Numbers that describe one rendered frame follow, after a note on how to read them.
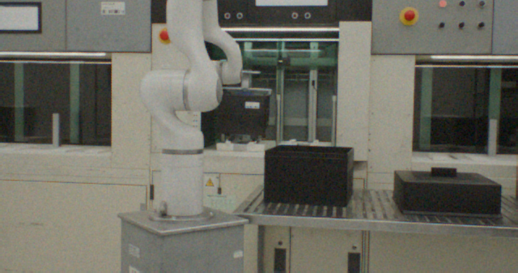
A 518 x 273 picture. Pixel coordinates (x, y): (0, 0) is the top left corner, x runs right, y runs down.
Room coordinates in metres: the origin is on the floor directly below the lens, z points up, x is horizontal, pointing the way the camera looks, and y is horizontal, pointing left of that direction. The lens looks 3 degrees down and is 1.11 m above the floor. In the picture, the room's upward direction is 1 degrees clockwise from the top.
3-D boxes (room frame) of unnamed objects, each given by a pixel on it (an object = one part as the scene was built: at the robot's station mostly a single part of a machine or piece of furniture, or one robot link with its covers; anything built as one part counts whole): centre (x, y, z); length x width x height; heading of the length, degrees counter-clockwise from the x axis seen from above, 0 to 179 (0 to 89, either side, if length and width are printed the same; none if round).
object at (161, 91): (1.68, 0.25, 1.07); 0.19 x 0.12 x 0.24; 82
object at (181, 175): (1.68, 0.22, 0.85); 0.19 x 0.19 x 0.18
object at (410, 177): (1.90, -0.60, 0.83); 0.29 x 0.29 x 0.13; 83
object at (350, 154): (2.03, -0.18, 0.85); 0.28 x 0.28 x 0.17; 76
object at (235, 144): (2.66, 0.06, 0.89); 0.22 x 0.21 x 0.04; 172
